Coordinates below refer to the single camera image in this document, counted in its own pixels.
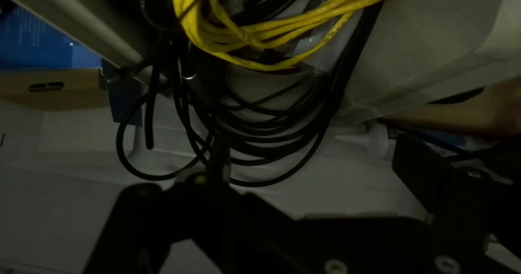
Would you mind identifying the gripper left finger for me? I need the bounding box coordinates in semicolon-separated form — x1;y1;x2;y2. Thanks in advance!
83;138;304;274

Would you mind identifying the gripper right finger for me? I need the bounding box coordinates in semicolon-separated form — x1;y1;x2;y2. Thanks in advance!
392;136;521;274

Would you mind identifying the brown cardboard box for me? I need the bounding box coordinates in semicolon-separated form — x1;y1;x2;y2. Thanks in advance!
0;68;111;112

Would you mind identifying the brown wooden board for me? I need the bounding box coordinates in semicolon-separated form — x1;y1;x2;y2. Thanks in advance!
382;77;521;138

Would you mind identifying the white nozzle tube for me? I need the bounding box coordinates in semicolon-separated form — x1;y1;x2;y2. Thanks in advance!
336;123;392;159

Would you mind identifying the white plastic bin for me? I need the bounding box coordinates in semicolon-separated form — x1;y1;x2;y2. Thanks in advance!
336;0;521;125

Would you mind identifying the coil of black cable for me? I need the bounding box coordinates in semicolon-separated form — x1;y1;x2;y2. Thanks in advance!
116;0;393;187

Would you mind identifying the yellow cable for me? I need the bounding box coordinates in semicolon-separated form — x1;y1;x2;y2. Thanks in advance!
173;0;410;72

